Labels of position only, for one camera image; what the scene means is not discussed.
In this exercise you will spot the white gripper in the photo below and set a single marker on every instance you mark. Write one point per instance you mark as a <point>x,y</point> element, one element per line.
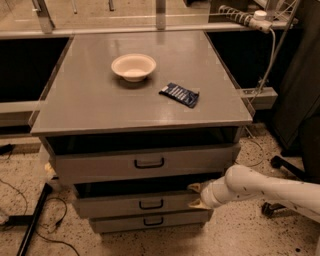
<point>207,194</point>

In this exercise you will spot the grey drawer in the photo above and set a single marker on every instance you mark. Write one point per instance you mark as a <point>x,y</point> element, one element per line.
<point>150,221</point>
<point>138,164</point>
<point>129,200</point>

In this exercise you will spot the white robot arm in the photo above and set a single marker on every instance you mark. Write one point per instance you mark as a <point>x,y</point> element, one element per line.
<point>242,183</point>

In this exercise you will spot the grey drawer cabinet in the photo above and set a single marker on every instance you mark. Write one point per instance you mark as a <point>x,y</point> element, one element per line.
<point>89,109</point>

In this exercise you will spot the blue snack packet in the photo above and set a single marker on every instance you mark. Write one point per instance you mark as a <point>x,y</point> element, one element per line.
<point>180,94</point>

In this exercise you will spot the black office chair base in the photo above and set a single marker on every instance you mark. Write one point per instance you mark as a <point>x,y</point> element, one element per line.
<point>268,209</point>

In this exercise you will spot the white bowl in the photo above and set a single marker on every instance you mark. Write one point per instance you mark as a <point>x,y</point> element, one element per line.
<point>133,67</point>

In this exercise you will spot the white power strip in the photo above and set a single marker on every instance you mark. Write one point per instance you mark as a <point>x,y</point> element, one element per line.
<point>256,21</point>

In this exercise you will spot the black floor stand leg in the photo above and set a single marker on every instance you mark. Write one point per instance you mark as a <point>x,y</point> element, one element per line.
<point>30,221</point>

